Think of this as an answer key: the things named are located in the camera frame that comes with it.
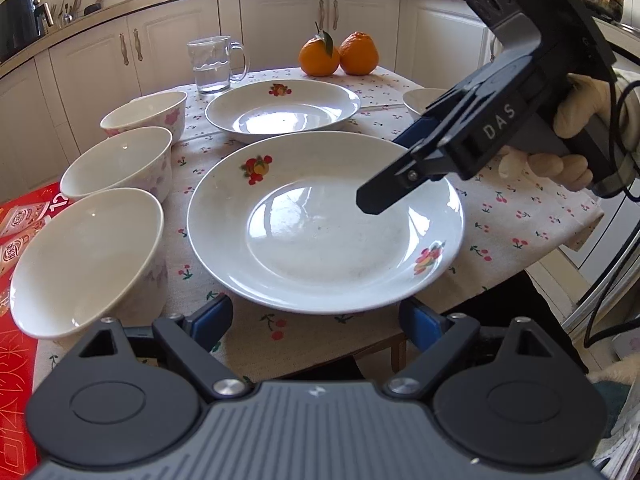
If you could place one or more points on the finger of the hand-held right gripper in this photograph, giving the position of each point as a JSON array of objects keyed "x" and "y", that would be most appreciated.
[
  {"x": 417, "y": 132},
  {"x": 390, "y": 187}
]

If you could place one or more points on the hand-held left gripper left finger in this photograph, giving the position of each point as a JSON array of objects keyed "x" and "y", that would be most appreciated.
[{"x": 212, "y": 322}]

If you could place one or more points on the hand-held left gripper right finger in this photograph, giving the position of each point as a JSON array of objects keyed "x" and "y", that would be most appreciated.
[{"x": 417, "y": 322}]

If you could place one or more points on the white dish edge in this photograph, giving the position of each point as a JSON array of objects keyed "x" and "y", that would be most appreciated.
[{"x": 420, "y": 100}]

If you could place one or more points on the white plate with fruit print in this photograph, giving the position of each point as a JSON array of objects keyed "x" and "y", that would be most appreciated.
[
  {"x": 300, "y": 240},
  {"x": 280, "y": 110}
]

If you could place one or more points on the white bowl with pale flowers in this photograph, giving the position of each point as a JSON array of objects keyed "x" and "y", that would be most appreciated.
[
  {"x": 85, "y": 260},
  {"x": 115, "y": 160}
]

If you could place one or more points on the person's right forearm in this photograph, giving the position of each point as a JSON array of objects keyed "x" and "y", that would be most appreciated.
[{"x": 630, "y": 90}]

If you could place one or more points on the person's right hand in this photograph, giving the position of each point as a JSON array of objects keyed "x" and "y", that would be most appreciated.
[{"x": 580, "y": 110}]

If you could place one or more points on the orange with leaf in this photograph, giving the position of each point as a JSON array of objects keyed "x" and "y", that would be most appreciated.
[{"x": 320, "y": 57}]

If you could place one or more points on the cherry print tablecloth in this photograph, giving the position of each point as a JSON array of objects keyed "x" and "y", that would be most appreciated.
[{"x": 525, "y": 210}]

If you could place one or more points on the white kitchen cabinets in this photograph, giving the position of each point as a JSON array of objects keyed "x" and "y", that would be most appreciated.
[{"x": 280, "y": 25}]

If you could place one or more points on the metal bar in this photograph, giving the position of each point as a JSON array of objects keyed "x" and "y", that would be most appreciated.
[{"x": 600, "y": 305}]

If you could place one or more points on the red cardboard box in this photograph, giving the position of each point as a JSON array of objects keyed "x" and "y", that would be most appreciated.
[{"x": 15, "y": 385}]

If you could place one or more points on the glass mug with water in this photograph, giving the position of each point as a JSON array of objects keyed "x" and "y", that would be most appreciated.
[{"x": 215, "y": 67}]

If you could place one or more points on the person's cream jacket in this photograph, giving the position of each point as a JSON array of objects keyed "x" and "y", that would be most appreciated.
[{"x": 620, "y": 410}]

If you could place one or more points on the white bowl with pink flowers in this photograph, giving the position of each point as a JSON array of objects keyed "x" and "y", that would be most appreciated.
[{"x": 145, "y": 110}]

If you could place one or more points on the small black frying pan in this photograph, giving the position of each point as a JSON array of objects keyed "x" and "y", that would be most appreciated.
[{"x": 95, "y": 6}]

